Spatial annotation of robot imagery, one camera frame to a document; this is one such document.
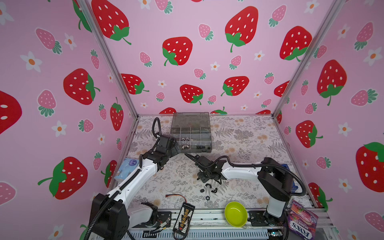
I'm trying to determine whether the grey compartment organizer box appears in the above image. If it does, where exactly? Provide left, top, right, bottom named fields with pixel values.
left=170, top=112, right=213, bottom=154

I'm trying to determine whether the red black wire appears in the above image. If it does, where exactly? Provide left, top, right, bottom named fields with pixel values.
left=165, top=193, right=187, bottom=204

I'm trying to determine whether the black battery charger board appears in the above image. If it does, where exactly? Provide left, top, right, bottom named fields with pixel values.
left=173, top=202, right=195, bottom=240

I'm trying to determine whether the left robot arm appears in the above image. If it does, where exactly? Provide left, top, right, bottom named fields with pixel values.
left=83, top=131, right=181, bottom=240

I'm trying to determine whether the blue tissue pack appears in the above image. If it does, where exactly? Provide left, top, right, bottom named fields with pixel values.
left=114, top=158, right=140, bottom=183

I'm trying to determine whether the purple Fox's candy bag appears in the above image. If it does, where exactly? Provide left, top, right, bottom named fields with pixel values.
left=288, top=200, right=319, bottom=240

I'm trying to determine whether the lime green bowl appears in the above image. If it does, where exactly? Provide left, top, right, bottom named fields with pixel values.
left=225, top=202, right=248, bottom=228

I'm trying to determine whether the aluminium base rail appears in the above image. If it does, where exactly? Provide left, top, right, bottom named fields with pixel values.
left=118, top=209, right=341, bottom=240

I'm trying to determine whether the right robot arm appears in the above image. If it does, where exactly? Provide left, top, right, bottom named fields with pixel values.
left=185, top=153, right=307, bottom=226

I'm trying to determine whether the blue box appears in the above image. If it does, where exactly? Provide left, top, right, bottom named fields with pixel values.
left=282, top=164, right=299, bottom=193

